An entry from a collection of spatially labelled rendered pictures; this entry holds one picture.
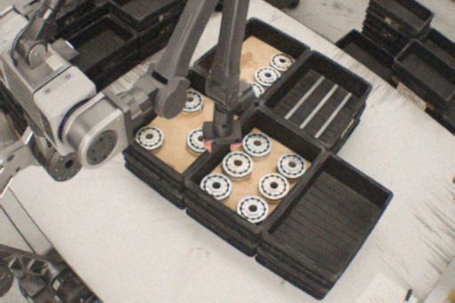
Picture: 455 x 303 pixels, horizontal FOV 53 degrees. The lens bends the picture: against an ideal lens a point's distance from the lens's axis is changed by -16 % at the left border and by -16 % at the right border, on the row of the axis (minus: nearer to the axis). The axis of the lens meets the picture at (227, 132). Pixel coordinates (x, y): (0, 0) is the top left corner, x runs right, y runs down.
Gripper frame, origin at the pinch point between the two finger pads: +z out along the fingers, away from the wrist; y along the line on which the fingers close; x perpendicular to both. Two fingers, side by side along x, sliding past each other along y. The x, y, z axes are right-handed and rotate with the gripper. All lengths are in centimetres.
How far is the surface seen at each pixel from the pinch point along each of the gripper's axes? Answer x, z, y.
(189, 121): -29.2, 23.7, 6.3
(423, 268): 39, 36, -76
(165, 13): -130, 56, 12
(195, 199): 4.5, 21.3, 7.4
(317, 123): -25, 24, -41
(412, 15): -136, 59, -147
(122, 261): 20, 36, 35
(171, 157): -13.9, 23.5, 13.8
